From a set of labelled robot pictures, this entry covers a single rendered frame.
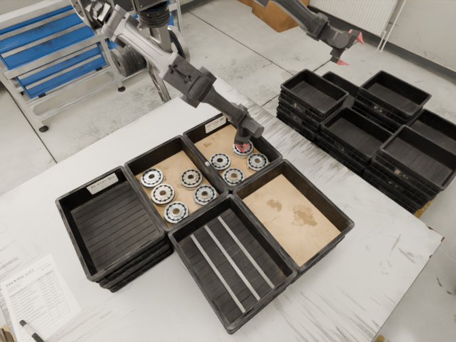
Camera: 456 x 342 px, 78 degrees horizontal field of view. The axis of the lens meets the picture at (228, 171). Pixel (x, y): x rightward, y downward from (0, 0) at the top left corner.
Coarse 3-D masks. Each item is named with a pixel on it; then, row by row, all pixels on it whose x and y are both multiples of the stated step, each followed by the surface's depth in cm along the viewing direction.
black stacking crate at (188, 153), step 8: (168, 144) 131; (176, 144) 134; (184, 144) 132; (152, 152) 128; (160, 152) 131; (168, 152) 135; (176, 152) 138; (136, 160) 125; (144, 160) 128; (152, 160) 131; (160, 160) 135; (192, 160) 135; (136, 168) 129; (144, 168) 132; (200, 168) 130; (208, 176) 125; (216, 184) 120
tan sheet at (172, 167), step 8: (184, 152) 139; (168, 160) 136; (176, 160) 136; (184, 160) 136; (160, 168) 134; (168, 168) 134; (176, 168) 134; (184, 168) 133; (136, 176) 131; (168, 176) 131; (176, 176) 131; (168, 184) 129; (176, 184) 129; (208, 184) 128; (176, 192) 126; (184, 192) 126; (192, 192) 126; (216, 192) 126; (176, 200) 124; (184, 200) 124; (192, 200) 124; (160, 208) 122; (192, 208) 121; (168, 224) 117
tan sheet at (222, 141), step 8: (224, 128) 148; (232, 128) 148; (208, 136) 145; (216, 136) 145; (224, 136) 144; (232, 136) 144; (200, 144) 142; (208, 144) 142; (216, 144) 142; (224, 144) 142; (232, 144) 142; (208, 152) 139; (216, 152) 139; (224, 152) 139; (232, 152) 139; (256, 152) 138; (208, 160) 136; (232, 160) 136; (240, 160) 136; (240, 168) 133
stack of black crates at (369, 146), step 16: (352, 112) 204; (336, 128) 207; (352, 128) 207; (368, 128) 201; (384, 128) 193; (320, 144) 207; (336, 144) 195; (352, 144) 199; (368, 144) 198; (352, 160) 191; (368, 160) 185
